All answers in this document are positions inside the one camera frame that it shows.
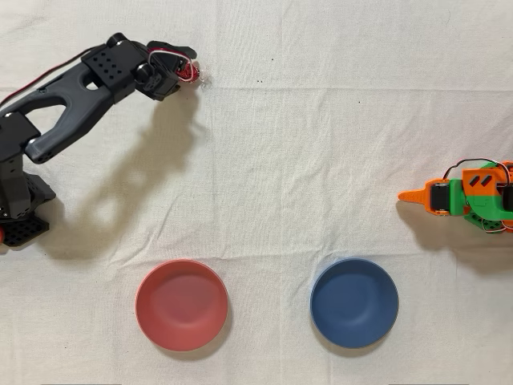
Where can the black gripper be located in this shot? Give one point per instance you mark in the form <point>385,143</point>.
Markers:
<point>175,61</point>

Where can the orange green gripper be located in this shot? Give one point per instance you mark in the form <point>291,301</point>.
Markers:
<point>439,197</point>

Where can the red candy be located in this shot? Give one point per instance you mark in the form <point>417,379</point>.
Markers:
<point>187,72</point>

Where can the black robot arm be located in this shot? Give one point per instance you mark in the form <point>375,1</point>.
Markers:
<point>68,92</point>

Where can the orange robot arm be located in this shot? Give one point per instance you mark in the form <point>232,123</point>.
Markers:
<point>479,180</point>

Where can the blue bowl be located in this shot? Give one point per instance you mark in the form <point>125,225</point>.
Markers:
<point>354,302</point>

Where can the red bowl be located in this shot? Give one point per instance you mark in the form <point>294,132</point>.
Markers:
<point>182,305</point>

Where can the white tablecloth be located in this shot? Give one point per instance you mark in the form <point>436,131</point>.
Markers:
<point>280,160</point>

